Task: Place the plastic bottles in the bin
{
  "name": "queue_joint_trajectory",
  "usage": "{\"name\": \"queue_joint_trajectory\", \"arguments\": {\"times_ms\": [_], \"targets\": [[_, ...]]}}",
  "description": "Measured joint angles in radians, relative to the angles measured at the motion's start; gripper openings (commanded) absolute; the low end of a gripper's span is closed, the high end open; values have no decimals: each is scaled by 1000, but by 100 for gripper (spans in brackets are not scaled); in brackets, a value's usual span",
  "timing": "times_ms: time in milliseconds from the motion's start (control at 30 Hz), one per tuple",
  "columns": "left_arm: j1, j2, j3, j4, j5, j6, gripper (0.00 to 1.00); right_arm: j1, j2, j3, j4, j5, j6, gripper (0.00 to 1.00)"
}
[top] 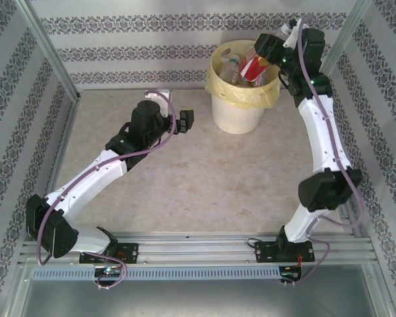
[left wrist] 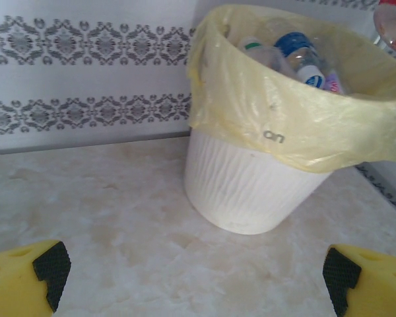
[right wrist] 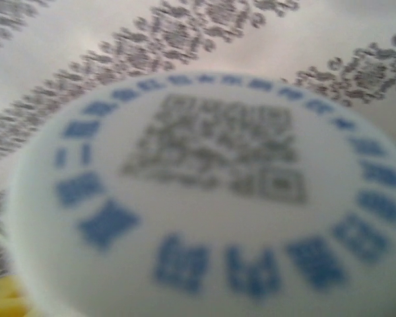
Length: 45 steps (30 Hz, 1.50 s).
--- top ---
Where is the red and gold carton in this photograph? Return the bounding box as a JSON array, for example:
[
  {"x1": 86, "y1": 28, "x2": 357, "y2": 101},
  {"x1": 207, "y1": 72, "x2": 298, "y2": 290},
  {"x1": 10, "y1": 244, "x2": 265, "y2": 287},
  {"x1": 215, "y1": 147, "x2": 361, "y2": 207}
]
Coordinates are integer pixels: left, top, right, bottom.
[{"x1": 239, "y1": 54, "x2": 271, "y2": 83}]

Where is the clear bottle green white label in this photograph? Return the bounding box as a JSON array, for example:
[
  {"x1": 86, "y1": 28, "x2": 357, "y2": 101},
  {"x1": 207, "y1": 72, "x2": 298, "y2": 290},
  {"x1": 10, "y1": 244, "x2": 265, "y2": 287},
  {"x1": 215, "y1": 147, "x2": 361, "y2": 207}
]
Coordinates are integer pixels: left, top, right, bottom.
[{"x1": 219, "y1": 54, "x2": 242, "y2": 85}]

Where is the white bin with yellow bag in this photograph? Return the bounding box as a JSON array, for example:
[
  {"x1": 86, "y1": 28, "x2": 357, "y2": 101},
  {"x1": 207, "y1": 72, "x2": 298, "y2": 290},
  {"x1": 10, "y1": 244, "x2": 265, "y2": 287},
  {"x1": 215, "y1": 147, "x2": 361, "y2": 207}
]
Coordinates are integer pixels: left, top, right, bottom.
[{"x1": 205, "y1": 39, "x2": 281, "y2": 110}]

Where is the white ribbed bin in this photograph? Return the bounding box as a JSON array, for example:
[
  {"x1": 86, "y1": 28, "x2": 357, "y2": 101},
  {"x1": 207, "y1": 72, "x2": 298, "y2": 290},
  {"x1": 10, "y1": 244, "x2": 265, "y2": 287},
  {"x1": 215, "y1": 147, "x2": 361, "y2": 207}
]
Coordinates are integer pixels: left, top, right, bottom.
[{"x1": 211, "y1": 94, "x2": 268, "y2": 135}]

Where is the left circuit board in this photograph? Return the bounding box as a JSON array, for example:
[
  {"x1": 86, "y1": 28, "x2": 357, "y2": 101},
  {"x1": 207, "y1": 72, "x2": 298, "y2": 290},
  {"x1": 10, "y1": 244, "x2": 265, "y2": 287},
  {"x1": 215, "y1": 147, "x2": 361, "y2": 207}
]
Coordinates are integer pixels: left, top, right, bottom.
[{"x1": 94, "y1": 267, "x2": 121, "y2": 277}]

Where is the circuit board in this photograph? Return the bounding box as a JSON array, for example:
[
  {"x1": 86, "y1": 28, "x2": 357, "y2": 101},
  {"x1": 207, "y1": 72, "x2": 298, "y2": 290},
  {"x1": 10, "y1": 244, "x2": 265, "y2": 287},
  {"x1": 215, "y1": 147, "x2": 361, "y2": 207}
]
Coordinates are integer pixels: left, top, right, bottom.
[
  {"x1": 281, "y1": 265, "x2": 303, "y2": 281},
  {"x1": 94, "y1": 267, "x2": 121, "y2": 277}
]

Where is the grey metal front panel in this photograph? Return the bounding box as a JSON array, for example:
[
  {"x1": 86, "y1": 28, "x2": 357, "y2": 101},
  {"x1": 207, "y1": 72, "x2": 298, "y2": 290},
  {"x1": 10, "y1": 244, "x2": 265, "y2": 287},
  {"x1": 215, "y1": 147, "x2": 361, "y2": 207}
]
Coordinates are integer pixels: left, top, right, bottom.
[{"x1": 16, "y1": 277, "x2": 387, "y2": 317}]

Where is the right circuit board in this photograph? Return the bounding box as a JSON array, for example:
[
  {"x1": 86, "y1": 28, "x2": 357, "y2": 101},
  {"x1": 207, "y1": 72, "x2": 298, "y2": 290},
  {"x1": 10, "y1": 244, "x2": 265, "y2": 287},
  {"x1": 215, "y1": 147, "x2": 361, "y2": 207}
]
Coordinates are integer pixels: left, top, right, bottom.
[{"x1": 281, "y1": 265, "x2": 303, "y2": 281}]

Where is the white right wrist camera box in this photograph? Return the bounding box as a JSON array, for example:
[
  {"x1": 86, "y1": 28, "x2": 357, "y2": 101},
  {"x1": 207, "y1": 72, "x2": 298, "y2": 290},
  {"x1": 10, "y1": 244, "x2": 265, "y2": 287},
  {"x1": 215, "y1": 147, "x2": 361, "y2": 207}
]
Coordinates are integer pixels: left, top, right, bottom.
[{"x1": 282, "y1": 18, "x2": 302, "y2": 47}]

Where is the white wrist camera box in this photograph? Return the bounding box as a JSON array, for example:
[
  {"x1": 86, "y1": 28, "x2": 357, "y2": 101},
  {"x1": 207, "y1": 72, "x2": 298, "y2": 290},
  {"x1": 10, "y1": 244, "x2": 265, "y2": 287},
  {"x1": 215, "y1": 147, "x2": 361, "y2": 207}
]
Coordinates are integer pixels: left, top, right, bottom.
[
  {"x1": 144, "y1": 88, "x2": 174, "y2": 118},
  {"x1": 282, "y1": 18, "x2": 302, "y2": 47}
]

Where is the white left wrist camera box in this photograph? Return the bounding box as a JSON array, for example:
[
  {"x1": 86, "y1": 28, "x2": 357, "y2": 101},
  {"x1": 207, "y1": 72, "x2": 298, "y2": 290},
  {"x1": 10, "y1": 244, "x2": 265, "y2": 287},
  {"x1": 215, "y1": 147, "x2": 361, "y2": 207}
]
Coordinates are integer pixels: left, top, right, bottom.
[{"x1": 144, "y1": 88, "x2": 174, "y2": 118}]

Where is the right aluminium frame post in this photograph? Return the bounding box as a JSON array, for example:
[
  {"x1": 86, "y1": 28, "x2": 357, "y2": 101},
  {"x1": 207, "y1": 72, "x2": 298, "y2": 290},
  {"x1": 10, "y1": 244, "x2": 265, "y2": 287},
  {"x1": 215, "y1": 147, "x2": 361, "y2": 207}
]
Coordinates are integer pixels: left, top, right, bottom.
[{"x1": 310, "y1": 0, "x2": 374, "y2": 97}]

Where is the aluminium frame post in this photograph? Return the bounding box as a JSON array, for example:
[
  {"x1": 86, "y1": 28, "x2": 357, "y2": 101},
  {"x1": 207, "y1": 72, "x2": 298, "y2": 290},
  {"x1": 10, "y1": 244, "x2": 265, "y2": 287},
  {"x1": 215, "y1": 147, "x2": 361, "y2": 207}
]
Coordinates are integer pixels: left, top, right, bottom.
[
  {"x1": 15, "y1": 0, "x2": 81, "y2": 102},
  {"x1": 310, "y1": 0, "x2": 374, "y2": 97}
]

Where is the left aluminium side rail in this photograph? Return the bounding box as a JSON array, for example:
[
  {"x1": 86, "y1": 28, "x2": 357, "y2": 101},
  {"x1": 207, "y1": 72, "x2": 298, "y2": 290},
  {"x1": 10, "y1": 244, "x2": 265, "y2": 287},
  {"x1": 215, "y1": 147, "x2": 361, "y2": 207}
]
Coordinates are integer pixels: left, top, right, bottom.
[{"x1": 32, "y1": 94, "x2": 82, "y2": 242}]

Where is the aluminium side rail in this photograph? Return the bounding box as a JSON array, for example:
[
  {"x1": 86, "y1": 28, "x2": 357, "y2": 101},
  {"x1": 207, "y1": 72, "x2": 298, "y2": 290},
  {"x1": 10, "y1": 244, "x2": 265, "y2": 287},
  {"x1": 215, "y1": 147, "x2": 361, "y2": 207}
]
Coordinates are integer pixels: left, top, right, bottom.
[
  {"x1": 32, "y1": 94, "x2": 82, "y2": 242},
  {"x1": 309, "y1": 94, "x2": 364, "y2": 238}
]

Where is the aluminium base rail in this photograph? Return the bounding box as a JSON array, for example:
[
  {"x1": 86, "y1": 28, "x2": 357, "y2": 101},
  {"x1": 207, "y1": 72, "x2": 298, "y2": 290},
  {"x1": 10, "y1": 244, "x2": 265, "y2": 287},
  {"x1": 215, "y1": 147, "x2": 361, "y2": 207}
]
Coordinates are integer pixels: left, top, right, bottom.
[{"x1": 18, "y1": 230, "x2": 379, "y2": 265}]

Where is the left aluminium frame post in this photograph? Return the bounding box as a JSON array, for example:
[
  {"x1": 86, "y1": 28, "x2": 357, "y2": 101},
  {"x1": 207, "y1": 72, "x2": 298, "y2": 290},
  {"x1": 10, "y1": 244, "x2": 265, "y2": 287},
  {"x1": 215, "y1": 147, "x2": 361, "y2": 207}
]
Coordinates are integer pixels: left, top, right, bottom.
[{"x1": 15, "y1": 0, "x2": 81, "y2": 102}]

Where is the grey slotted cable duct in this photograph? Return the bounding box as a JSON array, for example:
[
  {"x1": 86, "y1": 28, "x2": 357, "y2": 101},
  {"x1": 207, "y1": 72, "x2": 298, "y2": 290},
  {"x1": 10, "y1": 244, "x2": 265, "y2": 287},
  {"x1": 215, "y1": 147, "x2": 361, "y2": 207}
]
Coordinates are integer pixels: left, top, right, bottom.
[{"x1": 31, "y1": 266, "x2": 281, "y2": 281}]

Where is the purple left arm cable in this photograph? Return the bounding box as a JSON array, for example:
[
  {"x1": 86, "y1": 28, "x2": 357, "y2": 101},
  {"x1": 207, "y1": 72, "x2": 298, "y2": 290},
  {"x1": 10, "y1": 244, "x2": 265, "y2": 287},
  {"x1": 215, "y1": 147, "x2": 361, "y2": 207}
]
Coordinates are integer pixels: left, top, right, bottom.
[{"x1": 36, "y1": 92, "x2": 179, "y2": 291}]

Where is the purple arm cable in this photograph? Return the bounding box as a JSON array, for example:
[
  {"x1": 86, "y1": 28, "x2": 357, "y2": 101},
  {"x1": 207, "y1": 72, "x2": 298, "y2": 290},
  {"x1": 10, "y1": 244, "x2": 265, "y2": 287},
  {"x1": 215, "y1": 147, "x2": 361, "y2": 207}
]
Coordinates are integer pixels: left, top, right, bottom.
[
  {"x1": 295, "y1": 18, "x2": 364, "y2": 287},
  {"x1": 36, "y1": 92, "x2": 179, "y2": 291}
]

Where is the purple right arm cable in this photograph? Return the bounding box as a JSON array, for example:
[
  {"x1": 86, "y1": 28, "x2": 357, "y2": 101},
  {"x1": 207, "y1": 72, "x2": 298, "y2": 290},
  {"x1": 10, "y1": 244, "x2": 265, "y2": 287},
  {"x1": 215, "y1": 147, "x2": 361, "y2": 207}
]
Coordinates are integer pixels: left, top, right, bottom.
[{"x1": 295, "y1": 18, "x2": 364, "y2": 287}]

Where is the right aluminium side rail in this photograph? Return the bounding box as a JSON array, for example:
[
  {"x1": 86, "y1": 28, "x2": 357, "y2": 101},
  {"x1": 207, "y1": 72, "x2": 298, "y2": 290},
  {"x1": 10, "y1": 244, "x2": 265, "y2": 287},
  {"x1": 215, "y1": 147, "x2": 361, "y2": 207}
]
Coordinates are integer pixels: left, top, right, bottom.
[{"x1": 309, "y1": 94, "x2": 364, "y2": 238}]

